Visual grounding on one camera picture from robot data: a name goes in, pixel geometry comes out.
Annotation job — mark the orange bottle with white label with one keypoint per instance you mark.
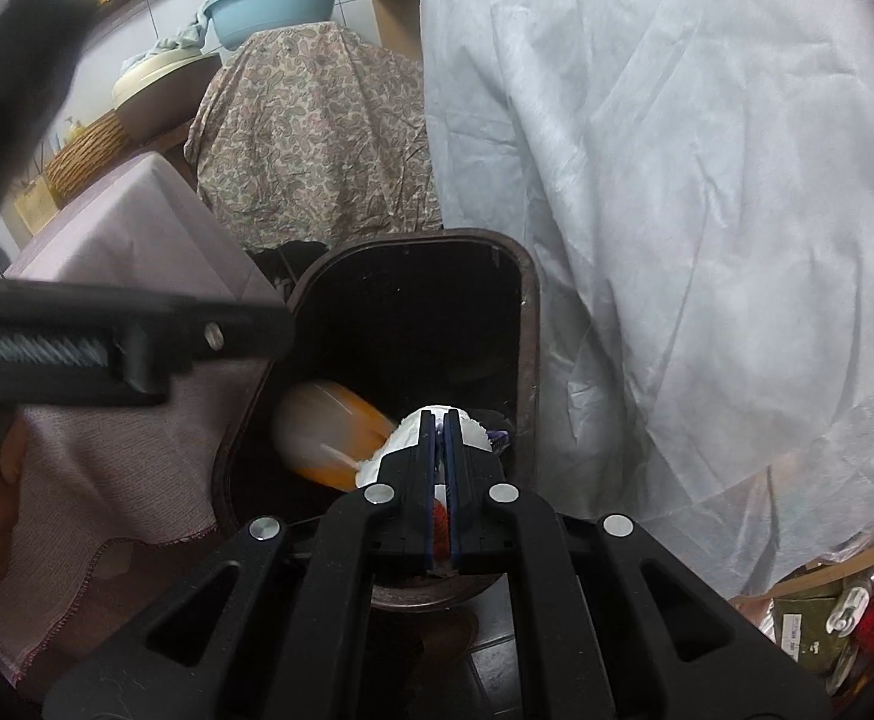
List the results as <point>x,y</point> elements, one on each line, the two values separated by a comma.
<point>324,435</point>

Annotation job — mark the grey-blue towel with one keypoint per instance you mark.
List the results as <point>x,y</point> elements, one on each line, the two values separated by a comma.
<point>178,37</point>

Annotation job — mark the white non-woven cloth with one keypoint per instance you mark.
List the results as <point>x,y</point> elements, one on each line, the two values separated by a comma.
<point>669,240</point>

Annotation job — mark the cream chopstick holder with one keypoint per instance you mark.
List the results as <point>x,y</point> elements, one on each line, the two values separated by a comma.
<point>35,206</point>

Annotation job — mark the orange foam net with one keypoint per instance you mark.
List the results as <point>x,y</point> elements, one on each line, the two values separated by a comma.
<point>443,529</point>

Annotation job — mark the lilac woven tablecloth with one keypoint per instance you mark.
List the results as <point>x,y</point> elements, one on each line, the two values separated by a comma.
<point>122,465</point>

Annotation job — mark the brown and cream rice cooker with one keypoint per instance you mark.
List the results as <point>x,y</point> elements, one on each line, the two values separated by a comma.
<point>167,94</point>

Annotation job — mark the white tissue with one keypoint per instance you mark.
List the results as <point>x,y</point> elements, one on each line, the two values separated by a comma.
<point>399,442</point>

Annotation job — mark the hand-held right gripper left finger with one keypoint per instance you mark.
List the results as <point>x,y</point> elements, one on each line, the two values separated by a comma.
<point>418,480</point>

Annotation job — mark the dark plastic trash bin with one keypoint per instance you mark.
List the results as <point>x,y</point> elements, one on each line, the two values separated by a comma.
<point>407,315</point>

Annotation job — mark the wooden cabinet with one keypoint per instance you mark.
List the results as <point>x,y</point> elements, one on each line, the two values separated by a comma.
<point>395,7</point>

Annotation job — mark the green carton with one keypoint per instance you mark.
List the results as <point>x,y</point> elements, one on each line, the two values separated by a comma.
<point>804,626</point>

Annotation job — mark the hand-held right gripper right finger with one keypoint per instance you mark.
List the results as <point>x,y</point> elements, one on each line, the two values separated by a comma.
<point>470,480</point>

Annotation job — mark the wicker pattern sink basin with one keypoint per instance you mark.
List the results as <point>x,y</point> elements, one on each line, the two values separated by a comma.
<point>88,157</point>

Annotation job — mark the light blue plastic basin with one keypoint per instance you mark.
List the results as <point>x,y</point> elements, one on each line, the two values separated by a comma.
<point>272,11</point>

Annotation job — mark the paisley patterned cloth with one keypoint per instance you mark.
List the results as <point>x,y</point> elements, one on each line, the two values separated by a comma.
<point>317,135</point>

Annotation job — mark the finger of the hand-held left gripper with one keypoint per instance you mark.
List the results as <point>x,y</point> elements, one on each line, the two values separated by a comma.
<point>257,326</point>

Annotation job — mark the purple plastic bag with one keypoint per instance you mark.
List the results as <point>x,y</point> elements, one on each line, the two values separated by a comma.
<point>500,441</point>

